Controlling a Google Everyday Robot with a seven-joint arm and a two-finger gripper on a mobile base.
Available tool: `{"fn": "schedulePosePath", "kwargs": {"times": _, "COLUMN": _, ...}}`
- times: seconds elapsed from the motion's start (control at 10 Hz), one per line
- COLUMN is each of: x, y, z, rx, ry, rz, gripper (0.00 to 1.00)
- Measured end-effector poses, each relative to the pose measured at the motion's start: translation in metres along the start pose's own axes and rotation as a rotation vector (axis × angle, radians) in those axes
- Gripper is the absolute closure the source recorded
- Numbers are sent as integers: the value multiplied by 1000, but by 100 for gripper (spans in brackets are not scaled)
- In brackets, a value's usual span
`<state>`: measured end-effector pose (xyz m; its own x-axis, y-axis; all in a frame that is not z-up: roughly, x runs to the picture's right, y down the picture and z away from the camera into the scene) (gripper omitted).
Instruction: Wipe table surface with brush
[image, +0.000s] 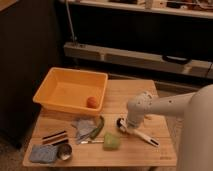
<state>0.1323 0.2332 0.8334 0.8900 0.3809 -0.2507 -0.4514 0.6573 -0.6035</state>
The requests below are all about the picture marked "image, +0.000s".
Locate white dish brush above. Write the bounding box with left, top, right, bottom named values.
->
left=116, top=118, right=160, bottom=147

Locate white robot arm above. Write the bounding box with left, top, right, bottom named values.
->
left=126, top=84, right=213, bottom=171

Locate orange ball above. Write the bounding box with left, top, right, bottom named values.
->
left=86, top=97, right=98, bottom=108

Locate orange plastic bin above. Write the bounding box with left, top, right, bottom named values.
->
left=33, top=67, right=108, bottom=116

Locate green pepper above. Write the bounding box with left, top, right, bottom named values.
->
left=90, top=116, right=105, bottom=139

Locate grey crumpled cloth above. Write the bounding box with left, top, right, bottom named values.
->
left=71, top=119, right=97, bottom=144

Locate light green cup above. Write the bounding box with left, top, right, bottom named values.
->
left=103, top=132, right=120, bottom=150

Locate small silver knife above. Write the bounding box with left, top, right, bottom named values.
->
left=80, top=140, right=104, bottom=144

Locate dark striped rectangular block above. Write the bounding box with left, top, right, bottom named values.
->
left=42, top=131, right=68, bottom=145

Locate blue sponge cloth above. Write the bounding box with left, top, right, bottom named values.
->
left=29, top=145, right=57, bottom=164

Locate metal vertical pole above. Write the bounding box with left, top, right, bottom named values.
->
left=65, top=0, right=77, bottom=43

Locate wooden shelf board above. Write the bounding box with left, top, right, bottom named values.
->
left=59, top=0, right=213, bottom=19

